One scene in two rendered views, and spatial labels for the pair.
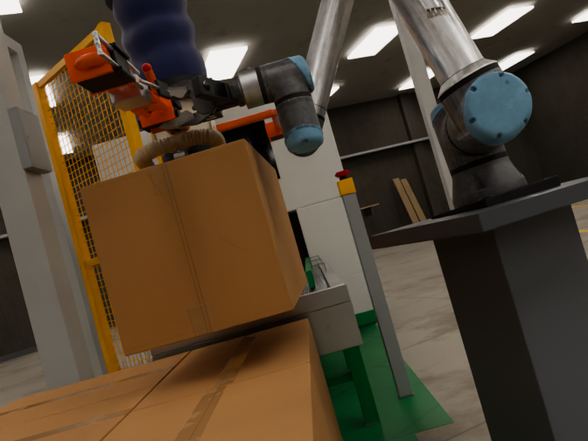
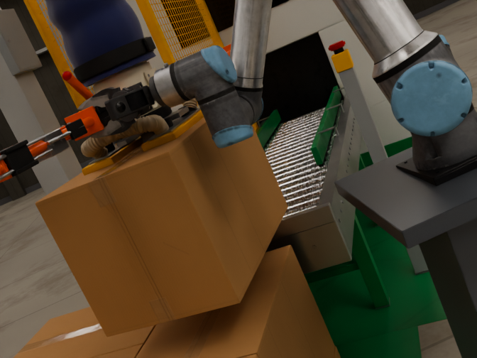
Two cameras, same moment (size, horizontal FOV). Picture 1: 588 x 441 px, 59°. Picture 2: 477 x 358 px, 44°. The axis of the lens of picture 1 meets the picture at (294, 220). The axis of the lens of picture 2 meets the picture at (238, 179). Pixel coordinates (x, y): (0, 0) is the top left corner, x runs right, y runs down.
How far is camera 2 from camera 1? 0.62 m
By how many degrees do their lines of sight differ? 23
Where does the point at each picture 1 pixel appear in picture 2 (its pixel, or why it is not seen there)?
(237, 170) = (167, 182)
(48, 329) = not seen: hidden behind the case
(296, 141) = (221, 144)
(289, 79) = (204, 81)
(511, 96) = (444, 91)
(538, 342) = not seen: outside the picture
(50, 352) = not seen: hidden behind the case
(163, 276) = (122, 275)
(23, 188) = (18, 94)
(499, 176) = (455, 143)
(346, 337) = (334, 255)
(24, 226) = (28, 131)
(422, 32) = (344, 10)
